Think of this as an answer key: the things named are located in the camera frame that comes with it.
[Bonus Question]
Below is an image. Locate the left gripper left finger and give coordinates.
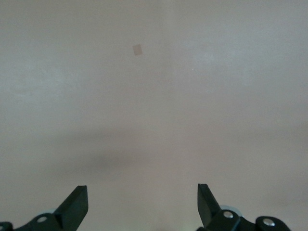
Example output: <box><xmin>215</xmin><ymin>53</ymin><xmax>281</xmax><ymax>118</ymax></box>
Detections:
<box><xmin>0</xmin><ymin>185</ymin><xmax>89</xmax><ymax>231</ymax></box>

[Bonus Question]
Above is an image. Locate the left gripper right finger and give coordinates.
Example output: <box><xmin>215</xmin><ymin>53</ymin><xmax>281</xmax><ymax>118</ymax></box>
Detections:
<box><xmin>196</xmin><ymin>183</ymin><xmax>291</xmax><ymax>231</ymax></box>

